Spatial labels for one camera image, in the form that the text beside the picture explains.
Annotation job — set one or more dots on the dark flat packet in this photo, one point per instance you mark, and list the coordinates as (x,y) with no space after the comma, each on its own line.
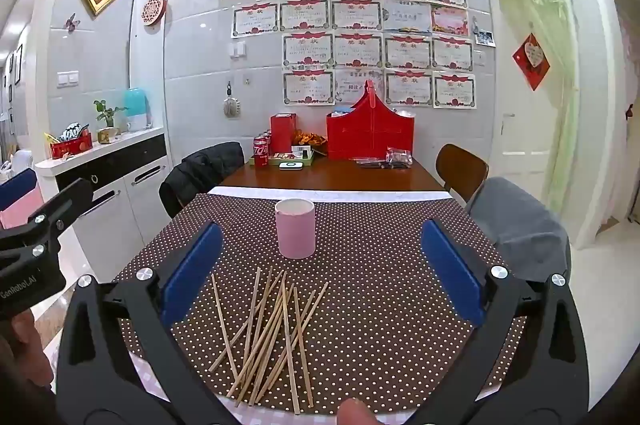
(372,163)

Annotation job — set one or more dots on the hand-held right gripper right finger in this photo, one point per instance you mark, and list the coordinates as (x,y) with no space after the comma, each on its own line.
(450,265)

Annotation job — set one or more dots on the grey cloth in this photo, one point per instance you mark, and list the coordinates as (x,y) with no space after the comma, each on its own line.
(520,225)

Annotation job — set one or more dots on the white double wall switch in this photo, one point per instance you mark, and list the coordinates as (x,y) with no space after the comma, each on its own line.
(68,78)

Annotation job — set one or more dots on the person's left hand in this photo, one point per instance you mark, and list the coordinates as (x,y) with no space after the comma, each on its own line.
(32,345)

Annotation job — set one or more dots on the brown polka dot tablecloth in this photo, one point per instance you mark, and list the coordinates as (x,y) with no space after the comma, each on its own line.
(375,305)

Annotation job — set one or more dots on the pile of wooden chopsticks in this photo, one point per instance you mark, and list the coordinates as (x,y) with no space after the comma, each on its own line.
(287,330)

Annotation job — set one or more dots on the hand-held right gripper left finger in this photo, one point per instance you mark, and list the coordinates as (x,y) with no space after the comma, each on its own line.
(192,262)

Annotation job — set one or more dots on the black and white sideboard cabinet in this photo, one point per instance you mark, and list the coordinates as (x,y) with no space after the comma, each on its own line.
(140,185)

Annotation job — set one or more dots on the white light switch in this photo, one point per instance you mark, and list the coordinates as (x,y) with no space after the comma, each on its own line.
(236,49)

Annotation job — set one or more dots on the red heart wall decoration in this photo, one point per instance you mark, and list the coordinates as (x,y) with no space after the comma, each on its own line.
(531,60)

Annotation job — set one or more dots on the butterfly wall decal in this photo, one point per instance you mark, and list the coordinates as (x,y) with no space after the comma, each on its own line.
(72,22)

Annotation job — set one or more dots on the pink cup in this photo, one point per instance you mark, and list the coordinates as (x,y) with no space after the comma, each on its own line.
(295,235)

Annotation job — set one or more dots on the blue panel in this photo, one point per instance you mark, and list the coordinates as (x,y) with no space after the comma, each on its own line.
(17,192)

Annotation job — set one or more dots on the pink storage box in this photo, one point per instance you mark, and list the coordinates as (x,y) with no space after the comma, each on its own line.
(20,215)

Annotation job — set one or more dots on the grey hanging ornament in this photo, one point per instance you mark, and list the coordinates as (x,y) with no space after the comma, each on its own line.
(231,107)

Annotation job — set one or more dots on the potted green plant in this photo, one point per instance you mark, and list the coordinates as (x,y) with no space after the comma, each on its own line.
(107,127)

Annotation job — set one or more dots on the white oval device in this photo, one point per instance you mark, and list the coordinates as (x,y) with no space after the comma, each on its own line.
(291,166)

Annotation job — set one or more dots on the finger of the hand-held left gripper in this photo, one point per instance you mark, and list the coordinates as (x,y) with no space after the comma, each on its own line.
(75,197)

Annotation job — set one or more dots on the black white patterned item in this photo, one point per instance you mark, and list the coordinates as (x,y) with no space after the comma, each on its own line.
(74,131)

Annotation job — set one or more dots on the wall of award certificates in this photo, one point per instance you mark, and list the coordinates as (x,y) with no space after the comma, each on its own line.
(307,50)

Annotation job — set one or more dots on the person's right hand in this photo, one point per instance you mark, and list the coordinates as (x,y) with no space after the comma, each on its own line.
(357,412)

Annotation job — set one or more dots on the green box of small things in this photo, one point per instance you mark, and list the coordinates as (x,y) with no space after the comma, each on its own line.
(292,155)

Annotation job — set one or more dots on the wooden dining table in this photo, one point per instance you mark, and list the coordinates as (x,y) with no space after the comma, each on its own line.
(350,177)

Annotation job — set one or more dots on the clear plastic bag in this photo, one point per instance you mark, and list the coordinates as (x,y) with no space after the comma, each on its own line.
(399,156)

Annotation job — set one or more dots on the teal humidifier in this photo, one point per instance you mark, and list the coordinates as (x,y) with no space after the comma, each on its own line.
(136,105)

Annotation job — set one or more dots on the small photo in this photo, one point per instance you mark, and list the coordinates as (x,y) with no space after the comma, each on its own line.
(485,38)

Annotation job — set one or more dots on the red round hanging ornament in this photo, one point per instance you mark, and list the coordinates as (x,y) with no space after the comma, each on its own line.
(153,9)

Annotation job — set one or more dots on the green curtain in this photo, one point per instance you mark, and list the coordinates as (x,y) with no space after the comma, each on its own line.
(550,55)

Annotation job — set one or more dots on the brown wooden chair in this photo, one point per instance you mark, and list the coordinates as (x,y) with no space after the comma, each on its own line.
(462,170)

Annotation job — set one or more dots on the black jacket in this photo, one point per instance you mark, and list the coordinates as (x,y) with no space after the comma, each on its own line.
(200,175)

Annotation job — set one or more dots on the white door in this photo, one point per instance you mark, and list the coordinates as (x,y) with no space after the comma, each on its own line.
(520,155)

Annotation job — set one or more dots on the red gift bag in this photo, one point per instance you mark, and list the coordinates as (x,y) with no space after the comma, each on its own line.
(357,135)

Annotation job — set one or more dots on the red soda can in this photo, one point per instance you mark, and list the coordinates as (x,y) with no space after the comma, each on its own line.
(261,154)
(265,136)

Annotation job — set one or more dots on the orange snack packets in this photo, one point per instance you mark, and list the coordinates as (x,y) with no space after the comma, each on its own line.
(310,137)

